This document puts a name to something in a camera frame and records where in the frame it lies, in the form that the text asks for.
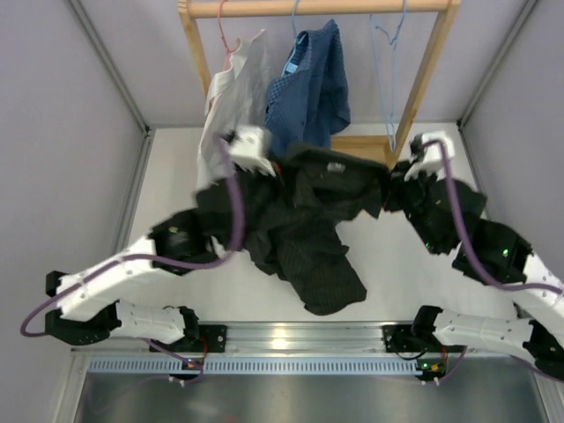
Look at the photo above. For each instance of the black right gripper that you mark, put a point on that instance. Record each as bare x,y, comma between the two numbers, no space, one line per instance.
398,186

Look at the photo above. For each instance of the dark pinstriped shirt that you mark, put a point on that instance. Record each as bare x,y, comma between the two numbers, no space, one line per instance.
291,221

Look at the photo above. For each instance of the light blue hanger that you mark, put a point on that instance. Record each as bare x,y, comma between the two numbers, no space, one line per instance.
384,41

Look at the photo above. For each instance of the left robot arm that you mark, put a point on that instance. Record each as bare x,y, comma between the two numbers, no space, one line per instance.
92,305

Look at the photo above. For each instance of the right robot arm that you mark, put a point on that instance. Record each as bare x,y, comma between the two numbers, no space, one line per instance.
447,216

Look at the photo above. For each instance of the blue checked shirt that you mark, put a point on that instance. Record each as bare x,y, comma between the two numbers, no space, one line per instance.
308,102

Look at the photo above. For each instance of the white shirt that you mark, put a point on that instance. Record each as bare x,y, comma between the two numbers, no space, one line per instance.
236,96

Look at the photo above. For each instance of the blue hanger under blue shirt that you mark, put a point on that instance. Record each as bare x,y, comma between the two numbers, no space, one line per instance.
293,19

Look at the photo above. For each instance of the pink hanger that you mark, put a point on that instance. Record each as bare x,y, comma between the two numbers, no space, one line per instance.
229,50

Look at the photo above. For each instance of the wooden clothes rack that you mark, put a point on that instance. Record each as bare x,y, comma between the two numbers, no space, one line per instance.
384,149

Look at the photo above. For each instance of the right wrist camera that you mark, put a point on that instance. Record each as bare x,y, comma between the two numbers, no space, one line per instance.
429,150

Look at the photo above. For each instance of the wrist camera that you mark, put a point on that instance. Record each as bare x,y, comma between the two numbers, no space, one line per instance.
429,150
249,146

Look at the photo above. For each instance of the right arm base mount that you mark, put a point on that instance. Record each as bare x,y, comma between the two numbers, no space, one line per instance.
399,338

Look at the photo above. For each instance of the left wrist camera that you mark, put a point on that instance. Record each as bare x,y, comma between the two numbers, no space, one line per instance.
249,146

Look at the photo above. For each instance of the aluminium frame post right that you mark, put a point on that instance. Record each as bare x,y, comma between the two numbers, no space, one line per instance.
501,53

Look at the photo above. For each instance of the aluminium frame post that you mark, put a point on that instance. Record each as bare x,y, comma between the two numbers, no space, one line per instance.
144,145
501,53

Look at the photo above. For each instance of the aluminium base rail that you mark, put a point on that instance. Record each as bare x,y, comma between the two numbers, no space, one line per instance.
299,337

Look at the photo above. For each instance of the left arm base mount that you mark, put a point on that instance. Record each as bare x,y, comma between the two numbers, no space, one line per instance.
209,338

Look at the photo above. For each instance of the perforated cable duct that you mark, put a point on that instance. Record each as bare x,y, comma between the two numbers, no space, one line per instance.
262,366

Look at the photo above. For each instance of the aluminium frame post left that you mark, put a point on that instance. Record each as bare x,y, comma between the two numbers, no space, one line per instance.
144,145

